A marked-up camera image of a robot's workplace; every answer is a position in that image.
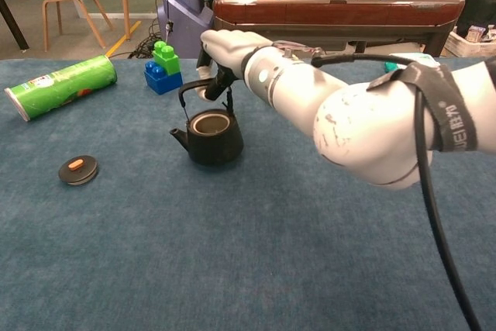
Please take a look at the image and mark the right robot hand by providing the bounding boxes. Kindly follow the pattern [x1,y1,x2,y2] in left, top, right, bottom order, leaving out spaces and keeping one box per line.
[195,29,274,102]

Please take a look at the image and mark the black cast iron teapot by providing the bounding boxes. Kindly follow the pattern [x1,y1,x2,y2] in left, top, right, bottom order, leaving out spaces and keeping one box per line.
[169,79,245,166]

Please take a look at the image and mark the black teapot lid wooden knob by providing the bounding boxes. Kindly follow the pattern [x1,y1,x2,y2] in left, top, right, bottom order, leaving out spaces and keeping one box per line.
[57,154,99,187]

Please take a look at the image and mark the green toy brick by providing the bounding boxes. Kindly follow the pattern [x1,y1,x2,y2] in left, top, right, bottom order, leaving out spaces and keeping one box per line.
[152,40,181,76]

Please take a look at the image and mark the blue toy brick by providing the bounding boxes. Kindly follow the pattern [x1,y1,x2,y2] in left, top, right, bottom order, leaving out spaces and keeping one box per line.
[143,60,184,95]

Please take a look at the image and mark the brown mahjong table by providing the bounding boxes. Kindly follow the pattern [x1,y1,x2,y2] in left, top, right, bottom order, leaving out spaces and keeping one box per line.
[212,0,466,59]

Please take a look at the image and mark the green chips can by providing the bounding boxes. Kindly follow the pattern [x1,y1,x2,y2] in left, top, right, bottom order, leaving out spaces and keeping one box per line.
[4,54,118,122]

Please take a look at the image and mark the teal wet wipes pack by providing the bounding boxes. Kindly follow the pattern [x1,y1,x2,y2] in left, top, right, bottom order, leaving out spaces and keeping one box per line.
[383,52,443,73]

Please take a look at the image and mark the dark table leg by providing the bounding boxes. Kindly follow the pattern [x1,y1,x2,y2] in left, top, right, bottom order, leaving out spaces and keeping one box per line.
[0,0,30,51]

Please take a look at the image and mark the white crate with items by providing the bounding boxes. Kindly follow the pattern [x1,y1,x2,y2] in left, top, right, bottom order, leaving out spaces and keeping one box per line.
[443,24,496,59]

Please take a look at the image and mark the black bag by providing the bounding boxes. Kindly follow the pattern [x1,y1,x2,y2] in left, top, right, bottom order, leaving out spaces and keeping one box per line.
[456,0,496,37]

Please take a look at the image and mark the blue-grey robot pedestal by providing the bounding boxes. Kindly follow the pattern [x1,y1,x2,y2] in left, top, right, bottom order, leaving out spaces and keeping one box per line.
[157,0,215,59]

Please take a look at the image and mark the hanging black cable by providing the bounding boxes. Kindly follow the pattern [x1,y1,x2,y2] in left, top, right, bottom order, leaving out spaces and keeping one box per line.
[162,0,174,43]

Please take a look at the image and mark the black velcro strap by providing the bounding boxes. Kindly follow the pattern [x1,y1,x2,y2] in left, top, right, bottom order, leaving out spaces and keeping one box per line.
[366,60,478,153]

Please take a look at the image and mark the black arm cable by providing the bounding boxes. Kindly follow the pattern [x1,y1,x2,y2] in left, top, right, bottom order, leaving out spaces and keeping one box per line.
[311,53,484,331]

